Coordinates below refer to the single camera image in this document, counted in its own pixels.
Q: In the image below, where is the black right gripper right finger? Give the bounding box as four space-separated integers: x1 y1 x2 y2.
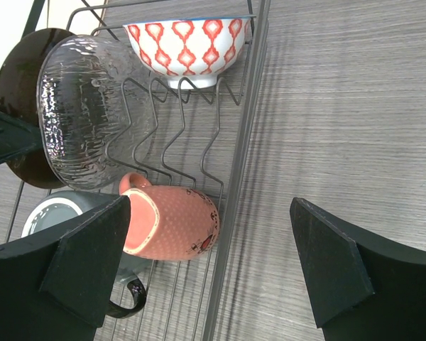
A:
290 197 426 340

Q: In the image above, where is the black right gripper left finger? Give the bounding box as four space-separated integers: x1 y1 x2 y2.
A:
0 195 131 340

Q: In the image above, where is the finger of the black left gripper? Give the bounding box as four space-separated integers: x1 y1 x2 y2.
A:
0 112 43 164

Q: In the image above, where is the red floral plate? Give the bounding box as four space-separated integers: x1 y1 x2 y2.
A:
0 28 73 190

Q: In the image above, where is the clear textured glass bowl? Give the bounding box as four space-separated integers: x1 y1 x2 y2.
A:
36 35 155 191

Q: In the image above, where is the grey ceramic mug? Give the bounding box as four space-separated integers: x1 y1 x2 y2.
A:
21 190 151 318

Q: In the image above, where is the pink dotted ceramic mug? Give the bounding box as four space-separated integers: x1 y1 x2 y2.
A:
119 173 220 261

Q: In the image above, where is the white bowl red diamond pattern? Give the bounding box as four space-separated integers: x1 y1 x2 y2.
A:
123 15 253 90

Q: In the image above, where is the grey wire dish rack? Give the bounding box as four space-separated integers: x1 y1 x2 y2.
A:
3 0 273 341

